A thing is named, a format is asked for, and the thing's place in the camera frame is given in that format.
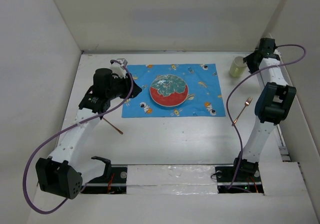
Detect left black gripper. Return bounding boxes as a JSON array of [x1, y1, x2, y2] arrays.
[[106, 73, 141, 100]]

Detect red and teal plate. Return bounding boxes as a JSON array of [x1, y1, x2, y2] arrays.
[[149, 74, 189, 107]]

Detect blue space-print cloth placemat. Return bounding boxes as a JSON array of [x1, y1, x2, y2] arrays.
[[122, 64, 226, 118]]

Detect copper fork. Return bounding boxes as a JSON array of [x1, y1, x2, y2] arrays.
[[232, 97, 253, 126]]

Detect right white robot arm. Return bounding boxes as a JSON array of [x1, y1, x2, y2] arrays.
[[231, 38, 297, 182]]

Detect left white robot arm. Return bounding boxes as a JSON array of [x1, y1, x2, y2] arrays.
[[35, 66, 142, 199]]

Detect pale yellow cup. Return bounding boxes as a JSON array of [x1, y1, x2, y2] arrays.
[[229, 56, 247, 78]]

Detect copper spoon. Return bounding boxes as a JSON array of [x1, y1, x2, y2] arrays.
[[102, 117, 123, 135]]

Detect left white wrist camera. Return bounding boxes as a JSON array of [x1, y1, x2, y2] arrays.
[[110, 58, 128, 78]]

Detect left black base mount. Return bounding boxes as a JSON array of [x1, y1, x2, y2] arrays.
[[81, 165, 128, 194]]

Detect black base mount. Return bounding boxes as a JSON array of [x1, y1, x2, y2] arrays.
[[210, 165, 264, 194], [81, 165, 128, 194]]

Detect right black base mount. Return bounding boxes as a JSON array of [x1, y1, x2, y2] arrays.
[[210, 165, 264, 194]]

